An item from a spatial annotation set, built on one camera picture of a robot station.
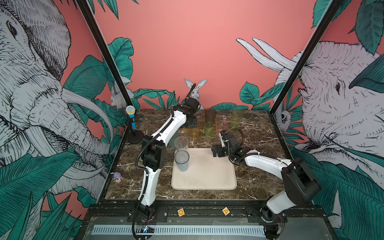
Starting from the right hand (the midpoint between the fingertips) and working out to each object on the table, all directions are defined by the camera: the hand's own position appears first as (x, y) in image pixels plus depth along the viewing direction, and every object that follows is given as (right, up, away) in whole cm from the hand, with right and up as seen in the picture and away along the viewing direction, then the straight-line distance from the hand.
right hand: (216, 145), depth 90 cm
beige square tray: (-7, -16, 0) cm, 18 cm away
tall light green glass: (+19, +19, +25) cm, 37 cm away
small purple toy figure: (-57, -16, -8) cm, 60 cm away
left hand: (-16, +15, +2) cm, 22 cm away
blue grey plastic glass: (-20, -7, -6) cm, 22 cm away
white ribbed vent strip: (-4, -38, -20) cm, 43 cm away
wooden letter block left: (-20, -32, -15) cm, 40 cm away
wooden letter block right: (+3, -31, -15) cm, 35 cm away
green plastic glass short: (-3, +11, +16) cm, 19 cm away
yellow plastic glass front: (-14, +7, +15) cm, 21 cm away
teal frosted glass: (-27, +2, -4) cm, 27 cm away
